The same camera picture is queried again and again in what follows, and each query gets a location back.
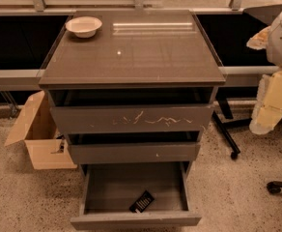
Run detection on black office chair base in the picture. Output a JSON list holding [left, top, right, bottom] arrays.
[[267, 181, 282, 194]]

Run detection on grey middle drawer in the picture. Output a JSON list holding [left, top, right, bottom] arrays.
[[69, 143, 200, 164]]

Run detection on grey three-drawer cabinet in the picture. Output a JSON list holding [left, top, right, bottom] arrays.
[[38, 9, 227, 186]]

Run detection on white paper bowl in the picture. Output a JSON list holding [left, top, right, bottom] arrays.
[[66, 16, 102, 39]]

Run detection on grey top drawer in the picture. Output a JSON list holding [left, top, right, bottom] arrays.
[[50, 105, 213, 134]]

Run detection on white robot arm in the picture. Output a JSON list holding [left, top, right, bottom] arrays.
[[246, 12, 282, 135]]

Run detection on open cardboard box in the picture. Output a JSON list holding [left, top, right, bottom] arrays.
[[5, 91, 77, 170]]

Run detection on black rxbar chocolate bar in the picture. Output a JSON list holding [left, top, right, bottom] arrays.
[[129, 190, 155, 213]]

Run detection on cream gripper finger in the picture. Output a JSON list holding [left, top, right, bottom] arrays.
[[246, 26, 270, 50], [249, 71, 282, 135]]

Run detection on black rolling stand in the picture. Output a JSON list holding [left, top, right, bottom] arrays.
[[212, 99, 253, 160]]

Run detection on grey open bottom drawer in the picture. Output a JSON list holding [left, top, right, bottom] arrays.
[[70, 162, 201, 230]]

